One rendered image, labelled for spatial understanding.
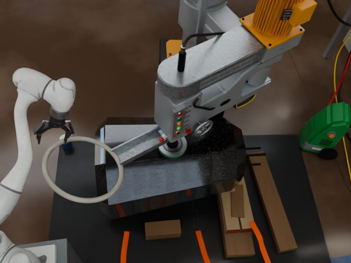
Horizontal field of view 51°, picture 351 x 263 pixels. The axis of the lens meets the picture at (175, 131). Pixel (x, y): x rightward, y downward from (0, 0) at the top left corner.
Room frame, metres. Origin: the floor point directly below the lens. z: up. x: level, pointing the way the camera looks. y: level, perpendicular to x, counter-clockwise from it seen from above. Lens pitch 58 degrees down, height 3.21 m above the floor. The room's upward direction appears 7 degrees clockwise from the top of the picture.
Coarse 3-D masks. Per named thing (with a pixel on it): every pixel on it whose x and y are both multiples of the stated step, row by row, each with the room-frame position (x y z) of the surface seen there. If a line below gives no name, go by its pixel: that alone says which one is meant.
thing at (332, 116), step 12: (324, 108) 2.17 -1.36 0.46; (336, 108) 2.11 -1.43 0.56; (348, 108) 2.11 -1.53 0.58; (312, 120) 2.14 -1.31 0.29; (324, 120) 2.03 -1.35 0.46; (336, 120) 1.98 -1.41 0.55; (348, 120) 1.97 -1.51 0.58; (300, 132) 2.15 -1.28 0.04; (312, 132) 2.00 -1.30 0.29; (324, 132) 1.94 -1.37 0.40; (336, 132) 1.93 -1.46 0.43; (300, 144) 2.00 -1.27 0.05; (312, 144) 1.95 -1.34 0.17; (324, 144) 1.94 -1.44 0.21; (324, 156) 1.89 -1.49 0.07; (336, 156) 1.88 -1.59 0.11
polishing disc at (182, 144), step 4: (164, 136) 1.42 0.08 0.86; (180, 140) 1.40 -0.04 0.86; (184, 140) 1.40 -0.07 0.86; (164, 144) 1.35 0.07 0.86; (180, 144) 1.37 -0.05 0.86; (184, 144) 1.37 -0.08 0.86; (160, 148) 1.31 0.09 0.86; (164, 148) 1.32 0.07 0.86; (168, 148) 1.32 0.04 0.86; (176, 148) 1.33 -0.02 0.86; (180, 148) 1.33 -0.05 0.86; (184, 148) 1.34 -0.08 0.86; (164, 152) 1.28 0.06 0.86; (168, 152) 1.29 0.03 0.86; (172, 152) 1.29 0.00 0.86; (176, 152) 1.29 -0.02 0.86; (180, 152) 1.30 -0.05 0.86; (168, 156) 1.26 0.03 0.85; (172, 156) 1.26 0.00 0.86; (176, 156) 1.27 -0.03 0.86
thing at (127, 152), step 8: (144, 136) 1.27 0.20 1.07; (152, 136) 1.29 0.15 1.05; (160, 136) 1.30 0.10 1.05; (128, 144) 1.20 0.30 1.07; (136, 144) 1.21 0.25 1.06; (144, 144) 1.22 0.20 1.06; (152, 144) 1.23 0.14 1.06; (160, 144) 1.22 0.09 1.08; (120, 152) 1.13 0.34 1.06; (128, 152) 1.14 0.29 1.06; (136, 152) 1.15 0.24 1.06; (144, 152) 1.14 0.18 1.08; (128, 160) 1.07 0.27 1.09
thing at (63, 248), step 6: (54, 240) 0.59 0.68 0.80; (60, 240) 0.59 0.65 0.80; (66, 240) 0.60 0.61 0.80; (24, 246) 0.53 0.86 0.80; (30, 246) 0.53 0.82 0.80; (36, 246) 0.54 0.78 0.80; (60, 246) 0.56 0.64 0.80; (66, 246) 0.56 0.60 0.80; (60, 252) 0.52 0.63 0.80; (66, 252) 0.53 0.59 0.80; (72, 252) 0.57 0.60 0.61; (60, 258) 0.48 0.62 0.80; (66, 258) 0.49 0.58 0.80; (72, 258) 0.53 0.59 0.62; (78, 258) 0.59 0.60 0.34
